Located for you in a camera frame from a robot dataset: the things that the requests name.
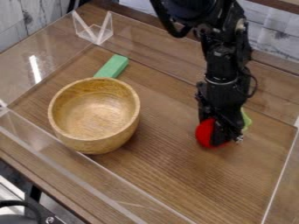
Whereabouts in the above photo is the light wooden bowl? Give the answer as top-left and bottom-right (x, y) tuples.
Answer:
(48, 78), (140, 154)

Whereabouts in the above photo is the black cable under table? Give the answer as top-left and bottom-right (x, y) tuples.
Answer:
(0, 199), (43, 224)

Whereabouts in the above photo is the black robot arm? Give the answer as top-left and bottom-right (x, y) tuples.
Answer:
(149, 0), (258, 148)

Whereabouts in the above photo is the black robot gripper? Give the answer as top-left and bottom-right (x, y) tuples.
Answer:
(195, 78), (249, 147)

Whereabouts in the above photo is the red felt fruit green stem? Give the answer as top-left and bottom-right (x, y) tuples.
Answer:
(193, 107), (253, 149)

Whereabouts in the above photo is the black metal table leg bracket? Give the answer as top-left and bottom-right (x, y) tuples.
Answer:
(24, 185), (65, 224)

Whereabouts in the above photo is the clear acrylic corner bracket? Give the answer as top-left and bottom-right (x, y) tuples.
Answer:
(71, 11), (113, 46)

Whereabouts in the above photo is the green rectangular block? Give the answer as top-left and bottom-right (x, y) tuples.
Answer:
(93, 54), (128, 79)

